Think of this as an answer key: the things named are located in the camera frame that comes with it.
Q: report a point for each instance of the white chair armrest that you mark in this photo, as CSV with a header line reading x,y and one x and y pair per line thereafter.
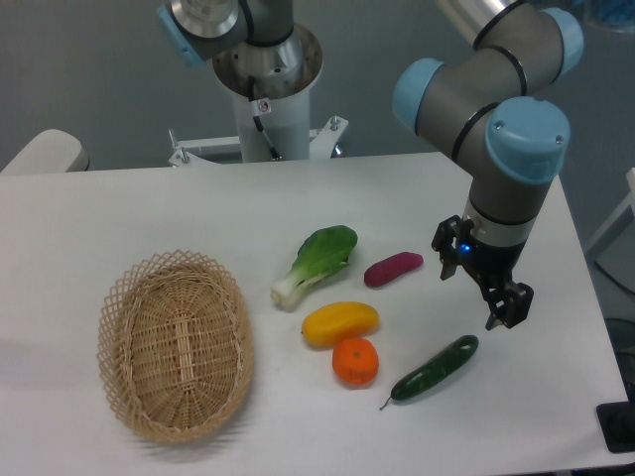
x,y
51,152

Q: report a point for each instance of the green cucumber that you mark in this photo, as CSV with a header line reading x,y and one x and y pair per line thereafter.
x,y
442,365

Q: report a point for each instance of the green bok choy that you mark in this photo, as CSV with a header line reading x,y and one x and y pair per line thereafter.
x,y
323,254

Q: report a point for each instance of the yellow mango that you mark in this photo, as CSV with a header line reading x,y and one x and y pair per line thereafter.
x,y
334,322

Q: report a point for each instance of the purple sweet potato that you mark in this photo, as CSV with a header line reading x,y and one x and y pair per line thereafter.
x,y
389,269

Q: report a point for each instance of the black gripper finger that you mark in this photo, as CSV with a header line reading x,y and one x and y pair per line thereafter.
x,y
448,240
508,304

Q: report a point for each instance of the orange tangerine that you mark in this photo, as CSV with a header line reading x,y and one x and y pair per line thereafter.
x,y
355,362

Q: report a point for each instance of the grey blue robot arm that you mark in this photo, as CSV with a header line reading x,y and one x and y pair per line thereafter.
x,y
481,114

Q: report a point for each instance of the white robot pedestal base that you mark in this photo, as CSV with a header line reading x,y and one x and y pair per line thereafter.
x,y
270,91

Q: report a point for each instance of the woven wicker basket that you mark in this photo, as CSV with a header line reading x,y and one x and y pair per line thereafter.
x,y
175,349

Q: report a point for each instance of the white furniture frame right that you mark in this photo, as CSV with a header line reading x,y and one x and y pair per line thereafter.
x,y
611,246

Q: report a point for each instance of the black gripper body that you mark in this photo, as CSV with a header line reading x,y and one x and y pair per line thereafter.
x,y
489,249

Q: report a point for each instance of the black device at table edge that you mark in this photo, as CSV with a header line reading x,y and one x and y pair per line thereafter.
x,y
616,421

